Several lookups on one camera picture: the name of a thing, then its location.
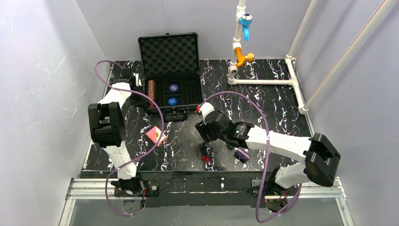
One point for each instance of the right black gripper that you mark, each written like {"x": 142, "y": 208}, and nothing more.
{"x": 205, "y": 132}

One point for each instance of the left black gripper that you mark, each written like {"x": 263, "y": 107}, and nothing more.
{"x": 127, "y": 74}

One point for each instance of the black foam-lined poker case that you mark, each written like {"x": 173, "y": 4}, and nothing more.
{"x": 172, "y": 59}

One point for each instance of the red playing card box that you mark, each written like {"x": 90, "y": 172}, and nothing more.
{"x": 155, "y": 135}

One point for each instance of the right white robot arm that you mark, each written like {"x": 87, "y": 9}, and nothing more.
{"x": 316, "y": 158}

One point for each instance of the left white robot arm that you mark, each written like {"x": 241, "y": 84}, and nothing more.
{"x": 108, "y": 130}

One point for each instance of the orange black poker chip stack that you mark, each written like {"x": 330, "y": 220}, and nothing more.
{"x": 152, "y": 90}

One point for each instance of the red dice pair on table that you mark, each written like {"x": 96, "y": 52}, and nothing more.
{"x": 205, "y": 159}

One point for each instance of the purple poker chip stack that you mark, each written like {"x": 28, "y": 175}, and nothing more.
{"x": 241, "y": 155}

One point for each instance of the blue small blind button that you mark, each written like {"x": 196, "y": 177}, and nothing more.
{"x": 173, "y": 88}

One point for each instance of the blue big blind button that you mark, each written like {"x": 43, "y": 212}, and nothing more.
{"x": 172, "y": 101}

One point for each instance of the orange pipe fitting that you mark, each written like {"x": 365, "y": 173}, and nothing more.
{"x": 241, "y": 59}

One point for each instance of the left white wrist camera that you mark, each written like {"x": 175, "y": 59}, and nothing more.
{"x": 137, "y": 80}

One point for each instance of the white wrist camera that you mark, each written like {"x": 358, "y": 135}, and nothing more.
{"x": 137, "y": 80}
{"x": 205, "y": 109}

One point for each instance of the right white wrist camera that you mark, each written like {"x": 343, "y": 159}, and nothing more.
{"x": 205, "y": 109}

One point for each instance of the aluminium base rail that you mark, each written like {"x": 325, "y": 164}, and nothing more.
{"x": 87, "y": 204}

